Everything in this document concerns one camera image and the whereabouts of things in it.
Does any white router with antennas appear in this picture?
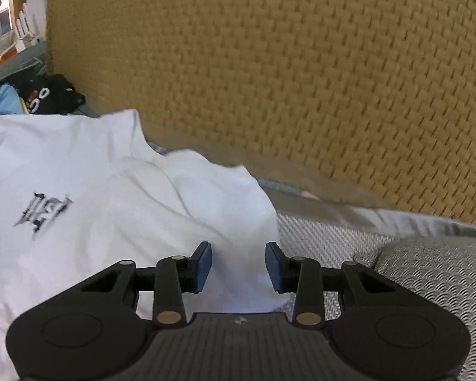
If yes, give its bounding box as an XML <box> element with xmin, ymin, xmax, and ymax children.
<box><xmin>13</xmin><ymin>2</ymin><xmax>44</xmax><ymax>53</ymax></box>

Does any white t-shirt with dark print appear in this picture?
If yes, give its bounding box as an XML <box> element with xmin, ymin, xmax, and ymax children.
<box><xmin>0</xmin><ymin>109</ymin><xmax>292</xmax><ymax>381</ymax></box>

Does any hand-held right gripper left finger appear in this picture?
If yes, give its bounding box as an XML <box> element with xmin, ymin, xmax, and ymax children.
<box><xmin>76</xmin><ymin>241</ymin><xmax>213</xmax><ymax>329</ymax></box>

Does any grey bedside table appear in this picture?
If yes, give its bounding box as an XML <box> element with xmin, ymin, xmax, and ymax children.
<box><xmin>0</xmin><ymin>40</ymin><xmax>48</xmax><ymax>88</ymax></box>

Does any light blue garment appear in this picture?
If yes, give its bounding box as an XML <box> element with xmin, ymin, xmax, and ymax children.
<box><xmin>0</xmin><ymin>83</ymin><xmax>28</xmax><ymax>122</ymax></box>

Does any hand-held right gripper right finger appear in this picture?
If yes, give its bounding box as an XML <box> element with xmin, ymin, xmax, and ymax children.
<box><xmin>265</xmin><ymin>241</ymin><xmax>381</xmax><ymax>326</ymax></box>

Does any grey textured pillow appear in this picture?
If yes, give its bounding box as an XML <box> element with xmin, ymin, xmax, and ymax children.
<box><xmin>353</xmin><ymin>235</ymin><xmax>476</xmax><ymax>381</ymax></box>

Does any black printed garment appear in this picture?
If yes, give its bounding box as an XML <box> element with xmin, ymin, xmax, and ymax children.
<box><xmin>14</xmin><ymin>73</ymin><xmax>86</xmax><ymax>116</ymax></box>

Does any woven tan headboard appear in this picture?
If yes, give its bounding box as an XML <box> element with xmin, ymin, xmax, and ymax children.
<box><xmin>44</xmin><ymin>0</ymin><xmax>476</xmax><ymax>229</ymax></box>

